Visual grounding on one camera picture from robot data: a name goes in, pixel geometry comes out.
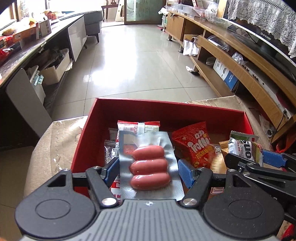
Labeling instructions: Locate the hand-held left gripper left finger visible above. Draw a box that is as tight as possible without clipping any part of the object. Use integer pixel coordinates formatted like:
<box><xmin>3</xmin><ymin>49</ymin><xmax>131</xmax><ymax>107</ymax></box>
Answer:
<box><xmin>46</xmin><ymin>157</ymin><xmax>120</xmax><ymax>208</ymax></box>

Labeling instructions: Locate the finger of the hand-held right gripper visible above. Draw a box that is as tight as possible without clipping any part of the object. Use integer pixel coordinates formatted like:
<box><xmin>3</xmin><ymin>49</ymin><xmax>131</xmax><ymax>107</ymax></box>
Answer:
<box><xmin>262</xmin><ymin>149</ymin><xmax>296</xmax><ymax>172</ymax></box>
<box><xmin>225</xmin><ymin>152</ymin><xmax>285</xmax><ymax>180</ymax></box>

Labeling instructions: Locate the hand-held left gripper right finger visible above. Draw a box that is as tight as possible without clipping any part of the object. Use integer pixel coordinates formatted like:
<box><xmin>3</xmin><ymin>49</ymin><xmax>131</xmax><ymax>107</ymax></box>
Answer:
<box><xmin>178</xmin><ymin>159</ymin><xmax>252</xmax><ymax>208</ymax></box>

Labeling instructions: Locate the green and white snack packet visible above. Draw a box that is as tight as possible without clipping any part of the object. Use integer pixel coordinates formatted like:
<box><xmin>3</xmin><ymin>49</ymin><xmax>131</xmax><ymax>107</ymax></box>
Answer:
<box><xmin>228</xmin><ymin>130</ymin><xmax>264</xmax><ymax>167</ymax></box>

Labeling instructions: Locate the clear packet with cream cake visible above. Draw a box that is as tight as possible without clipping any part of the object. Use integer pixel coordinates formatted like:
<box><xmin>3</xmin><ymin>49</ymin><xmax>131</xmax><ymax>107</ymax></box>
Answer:
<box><xmin>208</xmin><ymin>144</ymin><xmax>228</xmax><ymax>195</ymax></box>

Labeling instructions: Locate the red snack packet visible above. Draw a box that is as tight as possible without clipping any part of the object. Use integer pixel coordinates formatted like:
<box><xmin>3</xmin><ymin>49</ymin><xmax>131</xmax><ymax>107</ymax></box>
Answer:
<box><xmin>171</xmin><ymin>121</ymin><xmax>222</xmax><ymax>168</ymax></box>

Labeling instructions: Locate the vacuum-packed sausage pack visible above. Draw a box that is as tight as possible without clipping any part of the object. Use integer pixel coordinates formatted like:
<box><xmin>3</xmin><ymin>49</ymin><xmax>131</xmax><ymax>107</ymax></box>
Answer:
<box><xmin>118</xmin><ymin>130</ymin><xmax>185</xmax><ymax>202</ymax></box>

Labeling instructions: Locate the long silver and white packet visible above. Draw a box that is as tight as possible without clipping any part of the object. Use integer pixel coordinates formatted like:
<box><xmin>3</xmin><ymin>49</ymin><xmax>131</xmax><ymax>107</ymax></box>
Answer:
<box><xmin>110</xmin><ymin>120</ymin><xmax>161</xmax><ymax>200</ymax></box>

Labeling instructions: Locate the red cardboard box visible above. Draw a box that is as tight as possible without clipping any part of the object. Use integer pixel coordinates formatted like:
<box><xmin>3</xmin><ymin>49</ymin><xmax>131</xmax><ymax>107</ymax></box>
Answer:
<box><xmin>70</xmin><ymin>97</ymin><xmax>258</xmax><ymax>197</ymax></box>

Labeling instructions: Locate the orange plastic bag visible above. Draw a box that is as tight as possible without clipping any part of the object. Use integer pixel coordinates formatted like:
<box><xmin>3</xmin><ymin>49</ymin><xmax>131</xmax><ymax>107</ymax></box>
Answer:
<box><xmin>275</xmin><ymin>138</ymin><xmax>290</xmax><ymax>153</ymax></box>

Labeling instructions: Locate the beige floral tablecloth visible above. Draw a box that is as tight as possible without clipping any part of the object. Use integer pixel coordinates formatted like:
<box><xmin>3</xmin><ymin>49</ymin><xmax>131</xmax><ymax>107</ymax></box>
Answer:
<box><xmin>24</xmin><ymin>94</ymin><xmax>278</xmax><ymax>204</ymax></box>

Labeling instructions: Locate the white media player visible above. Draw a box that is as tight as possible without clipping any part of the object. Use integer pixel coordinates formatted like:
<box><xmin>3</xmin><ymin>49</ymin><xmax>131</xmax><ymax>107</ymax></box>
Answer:
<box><xmin>243</xmin><ymin>62</ymin><xmax>292</xmax><ymax>118</ymax></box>

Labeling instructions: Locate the blue and white box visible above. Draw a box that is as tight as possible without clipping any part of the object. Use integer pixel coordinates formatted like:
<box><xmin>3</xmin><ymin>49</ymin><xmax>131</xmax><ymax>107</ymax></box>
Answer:
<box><xmin>213</xmin><ymin>59</ymin><xmax>240</xmax><ymax>91</ymax></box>

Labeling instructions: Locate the wooden television cabinet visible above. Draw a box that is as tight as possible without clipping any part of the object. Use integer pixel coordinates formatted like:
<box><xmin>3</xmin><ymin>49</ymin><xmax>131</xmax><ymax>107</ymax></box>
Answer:
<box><xmin>165</xmin><ymin>9</ymin><xmax>296</xmax><ymax>144</ymax></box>

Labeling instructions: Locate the open cardboard box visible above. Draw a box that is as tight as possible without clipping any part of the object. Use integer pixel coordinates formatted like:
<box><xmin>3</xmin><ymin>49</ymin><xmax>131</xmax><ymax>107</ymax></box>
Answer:
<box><xmin>40</xmin><ymin>56</ymin><xmax>71</xmax><ymax>85</ymax></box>

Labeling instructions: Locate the dark long coffee table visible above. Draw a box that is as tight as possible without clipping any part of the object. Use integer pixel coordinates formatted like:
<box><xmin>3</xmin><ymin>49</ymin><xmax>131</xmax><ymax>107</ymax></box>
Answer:
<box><xmin>0</xmin><ymin>14</ymin><xmax>87</xmax><ymax>149</ymax></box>

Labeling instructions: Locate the black television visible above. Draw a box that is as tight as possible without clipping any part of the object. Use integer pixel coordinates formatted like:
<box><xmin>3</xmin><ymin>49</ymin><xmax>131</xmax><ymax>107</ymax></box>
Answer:
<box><xmin>228</xmin><ymin>0</ymin><xmax>296</xmax><ymax>81</ymax></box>

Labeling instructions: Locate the white paper bag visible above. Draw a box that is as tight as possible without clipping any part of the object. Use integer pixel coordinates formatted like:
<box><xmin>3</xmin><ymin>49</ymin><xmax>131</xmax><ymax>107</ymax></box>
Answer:
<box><xmin>183</xmin><ymin>38</ymin><xmax>200</xmax><ymax>56</ymax></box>

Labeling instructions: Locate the white lace cloth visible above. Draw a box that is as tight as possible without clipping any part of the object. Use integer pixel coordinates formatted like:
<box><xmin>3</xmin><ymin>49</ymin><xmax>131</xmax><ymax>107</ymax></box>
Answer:
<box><xmin>228</xmin><ymin>0</ymin><xmax>296</xmax><ymax>58</ymax></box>

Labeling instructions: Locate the grey sofa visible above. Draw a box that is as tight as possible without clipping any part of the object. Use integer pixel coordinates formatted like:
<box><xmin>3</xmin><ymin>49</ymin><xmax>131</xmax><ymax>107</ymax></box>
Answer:
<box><xmin>83</xmin><ymin>9</ymin><xmax>103</xmax><ymax>43</ymax></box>

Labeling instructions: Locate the clear plastic bag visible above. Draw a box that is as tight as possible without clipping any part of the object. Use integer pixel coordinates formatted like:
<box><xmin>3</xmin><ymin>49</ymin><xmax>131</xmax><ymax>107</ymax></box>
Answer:
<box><xmin>206</xmin><ymin>2</ymin><xmax>219</xmax><ymax>18</ymax></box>

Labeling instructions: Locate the red plastic bag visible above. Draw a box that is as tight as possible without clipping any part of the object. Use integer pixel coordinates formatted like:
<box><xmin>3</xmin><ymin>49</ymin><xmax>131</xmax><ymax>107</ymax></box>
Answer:
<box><xmin>0</xmin><ymin>47</ymin><xmax>14</xmax><ymax>65</ymax></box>

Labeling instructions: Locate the small white carton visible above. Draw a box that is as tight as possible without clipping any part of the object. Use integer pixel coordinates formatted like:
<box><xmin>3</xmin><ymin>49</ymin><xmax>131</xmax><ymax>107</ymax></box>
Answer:
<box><xmin>38</xmin><ymin>19</ymin><xmax>52</xmax><ymax>37</ymax></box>

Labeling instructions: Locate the glass door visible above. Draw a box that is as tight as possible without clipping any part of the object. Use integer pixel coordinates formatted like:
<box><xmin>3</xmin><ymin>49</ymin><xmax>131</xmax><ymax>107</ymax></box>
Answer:
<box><xmin>124</xmin><ymin>0</ymin><xmax>166</xmax><ymax>25</ymax></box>

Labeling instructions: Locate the wooden chair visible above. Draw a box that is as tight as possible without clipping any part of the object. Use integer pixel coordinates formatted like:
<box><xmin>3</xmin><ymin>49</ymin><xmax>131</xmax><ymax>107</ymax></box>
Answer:
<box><xmin>102</xmin><ymin>0</ymin><xmax>118</xmax><ymax>22</ymax></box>

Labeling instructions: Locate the orange cardboard box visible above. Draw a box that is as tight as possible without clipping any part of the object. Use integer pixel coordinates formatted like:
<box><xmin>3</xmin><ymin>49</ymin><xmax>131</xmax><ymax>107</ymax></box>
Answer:
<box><xmin>0</xmin><ymin>22</ymin><xmax>40</xmax><ymax>47</ymax></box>

